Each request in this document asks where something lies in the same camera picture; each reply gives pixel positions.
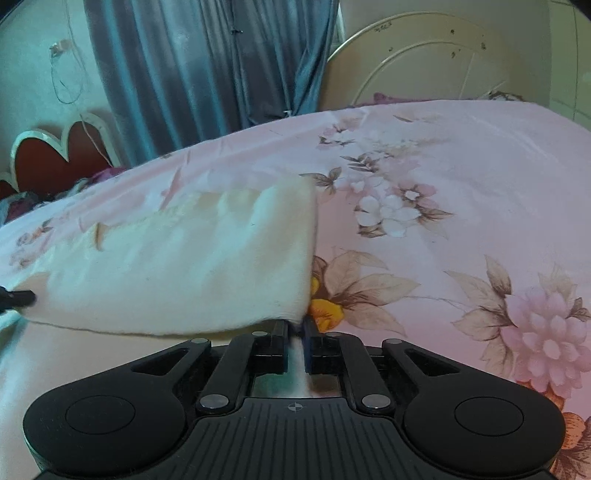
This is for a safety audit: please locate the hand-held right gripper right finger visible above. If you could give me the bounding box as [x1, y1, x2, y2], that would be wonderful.
[302, 318, 460, 416]

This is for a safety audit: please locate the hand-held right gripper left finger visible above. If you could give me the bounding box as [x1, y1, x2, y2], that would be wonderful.
[131, 318, 291, 416]

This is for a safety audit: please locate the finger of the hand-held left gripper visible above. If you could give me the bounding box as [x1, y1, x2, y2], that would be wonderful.
[0, 286, 37, 309]

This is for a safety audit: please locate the cream white cloth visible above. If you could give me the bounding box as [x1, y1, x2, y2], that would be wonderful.
[0, 178, 320, 340]

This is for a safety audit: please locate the pile of colourful clothes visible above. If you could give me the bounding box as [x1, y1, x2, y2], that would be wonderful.
[0, 166, 126, 224]

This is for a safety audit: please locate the red heart-shaped headboard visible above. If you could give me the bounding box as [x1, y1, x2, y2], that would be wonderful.
[0, 112, 124, 200]

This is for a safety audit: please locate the pink floral bed sheet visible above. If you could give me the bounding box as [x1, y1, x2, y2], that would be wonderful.
[0, 99, 591, 480]

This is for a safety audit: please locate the purple pillow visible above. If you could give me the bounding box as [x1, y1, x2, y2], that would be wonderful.
[372, 92, 421, 106]

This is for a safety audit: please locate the blue-grey curtain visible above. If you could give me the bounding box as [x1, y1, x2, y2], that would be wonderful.
[85, 0, 343, 160]

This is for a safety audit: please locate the cream round metal headboard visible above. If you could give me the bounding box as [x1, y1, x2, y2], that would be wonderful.
[323, 11, 550, 112]

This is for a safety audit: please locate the white cable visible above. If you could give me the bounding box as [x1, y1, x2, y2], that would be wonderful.
[79, 112, 115, 168]

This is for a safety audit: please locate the thin wire on wall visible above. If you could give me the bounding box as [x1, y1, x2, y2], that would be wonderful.
[47, 0, 89, 106]

